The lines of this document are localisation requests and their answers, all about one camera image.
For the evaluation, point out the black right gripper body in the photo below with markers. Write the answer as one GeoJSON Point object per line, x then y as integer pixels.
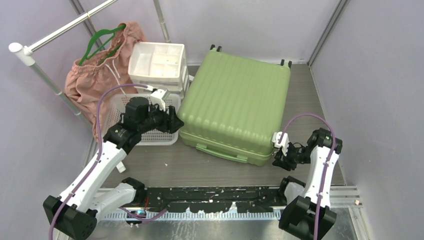
{"type": "Point", "coordinates": [294, 155]}

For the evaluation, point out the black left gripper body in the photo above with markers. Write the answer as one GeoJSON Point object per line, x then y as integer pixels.
{"type": "Point", "coordinates": [157, 118]}

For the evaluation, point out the green hard-shell suitcase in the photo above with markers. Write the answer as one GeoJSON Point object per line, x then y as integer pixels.
{"type": "Point", "coordinates": [234, 106]}

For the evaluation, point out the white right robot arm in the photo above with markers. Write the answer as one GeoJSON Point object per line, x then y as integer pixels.
{"type": "Point", "coordinates": [308, 213]}

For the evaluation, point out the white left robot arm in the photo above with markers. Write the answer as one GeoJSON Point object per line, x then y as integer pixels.
{"type": "Point", "coordinates": [77, 210]}

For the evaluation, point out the white perforated plastic basket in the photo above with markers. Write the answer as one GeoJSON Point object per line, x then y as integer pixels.
{"type": "Point", "coordinates": [130, 117]}

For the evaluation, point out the white plastic drawer organizer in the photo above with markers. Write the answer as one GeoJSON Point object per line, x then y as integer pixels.
{"type": "Point", "coordinates": [161, 65]}

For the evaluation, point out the pink cloth garment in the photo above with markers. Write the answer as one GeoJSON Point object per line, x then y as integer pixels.
{"type": "Point", "coordinates": [92, 81]}

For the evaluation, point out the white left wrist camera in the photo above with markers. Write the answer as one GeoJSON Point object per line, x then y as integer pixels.
{"type": "Point", "coordinates": [158, 96]}

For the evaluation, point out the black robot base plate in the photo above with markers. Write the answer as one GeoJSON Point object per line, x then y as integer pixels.
{"type": "Point", "coordinates": [247, 199]}

